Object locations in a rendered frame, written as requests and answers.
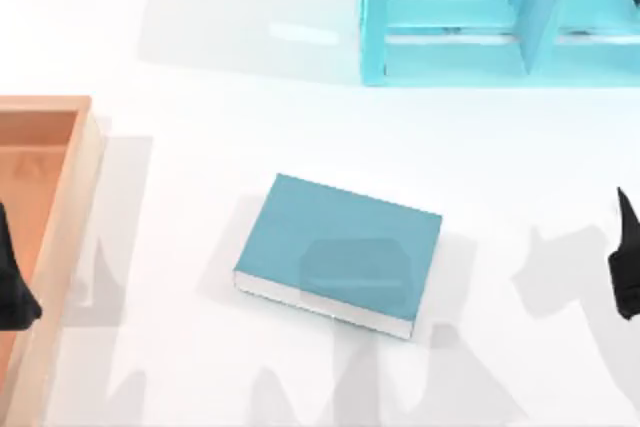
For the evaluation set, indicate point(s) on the teal book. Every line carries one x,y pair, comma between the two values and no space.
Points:
340,252

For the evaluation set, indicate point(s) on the light blue rack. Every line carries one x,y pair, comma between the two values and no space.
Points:
450,32

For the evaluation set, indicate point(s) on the shallow salmon-coloured box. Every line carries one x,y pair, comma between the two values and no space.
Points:
45,197

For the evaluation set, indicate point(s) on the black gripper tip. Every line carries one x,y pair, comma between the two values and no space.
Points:
12,292
626,277

